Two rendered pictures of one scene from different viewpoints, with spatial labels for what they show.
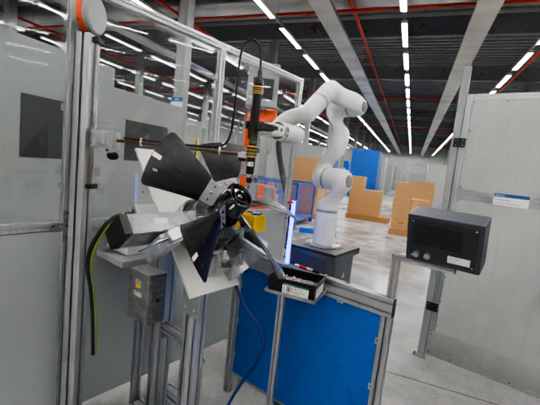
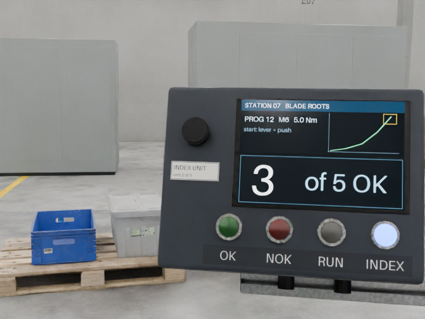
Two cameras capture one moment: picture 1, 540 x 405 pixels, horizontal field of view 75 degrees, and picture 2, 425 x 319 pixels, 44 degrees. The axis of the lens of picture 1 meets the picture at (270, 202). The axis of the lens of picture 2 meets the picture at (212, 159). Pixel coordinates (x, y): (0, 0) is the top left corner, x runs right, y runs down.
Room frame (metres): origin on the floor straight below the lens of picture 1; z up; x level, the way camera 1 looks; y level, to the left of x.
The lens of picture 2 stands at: (1.78, -1.03, 1.25)
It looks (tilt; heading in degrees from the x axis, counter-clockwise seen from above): 7 degrees down; 151
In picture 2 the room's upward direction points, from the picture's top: 1 degrees clockwise
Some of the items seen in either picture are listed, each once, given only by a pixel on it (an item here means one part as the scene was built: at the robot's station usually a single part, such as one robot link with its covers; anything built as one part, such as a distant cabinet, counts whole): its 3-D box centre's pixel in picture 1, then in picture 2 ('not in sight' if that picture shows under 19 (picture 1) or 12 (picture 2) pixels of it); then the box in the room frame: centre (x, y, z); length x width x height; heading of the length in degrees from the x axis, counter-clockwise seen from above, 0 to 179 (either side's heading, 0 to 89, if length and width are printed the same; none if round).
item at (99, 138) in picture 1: (105, 139); not in sight; (1.51, 0.72, 1.39); 0.10 x 0.07 x 0.09; 87
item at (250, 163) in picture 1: (254, 127); not in sight; (1.47, 0.10, 1.50); 0.04 x 0.04 x 0.46
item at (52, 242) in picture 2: not in sight; (64, 235); (-1.81, -0.20, 0.25); 0.60 x 0.41 x 0.22; 166
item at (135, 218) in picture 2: not in sight; (138, 223); (-1.69, 0.29, 0.31); 0.60 x 0.42 x 0.33; 166
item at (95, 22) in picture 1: (89, 14); not in sight; (1.51, 0.82, 1.88); 0.16 x 0.07 x 0.16; 177
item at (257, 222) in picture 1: (248, 222); not in sight; (1.94, 0.10, 1.02); 0.16 x 0.10 x 0.11; 52
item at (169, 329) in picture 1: (176, 333); not in sight; (1.50, 0.35, 0.56); 0.19 x 0.04 x 0.04; 52
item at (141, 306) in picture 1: (146, 293); not in sight; (1.50, 0.50, 0.73); 0.15 x 0.09 x 0.22; 52
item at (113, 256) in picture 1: (144, 253); not in sight; (1.72, 0.60, 0.85); 0.36 x 0.24 x 0.03; 142
